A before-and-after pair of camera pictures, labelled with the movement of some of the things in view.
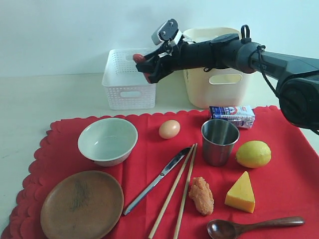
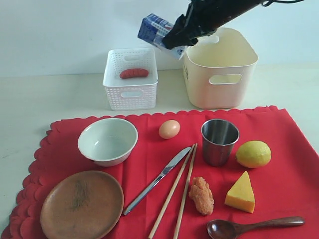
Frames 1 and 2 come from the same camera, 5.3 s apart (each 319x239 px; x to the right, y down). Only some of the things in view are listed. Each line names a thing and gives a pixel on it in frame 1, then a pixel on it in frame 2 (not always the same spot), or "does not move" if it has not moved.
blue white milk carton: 242,115 to 153,29
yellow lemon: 253,154 does not move
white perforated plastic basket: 127,88 does not move
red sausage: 139,59 to 126,73
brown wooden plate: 81,204 does not move
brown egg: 169,129 does not move
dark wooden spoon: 223,229 does not move
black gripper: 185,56 to 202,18
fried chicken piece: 200,192 does not move
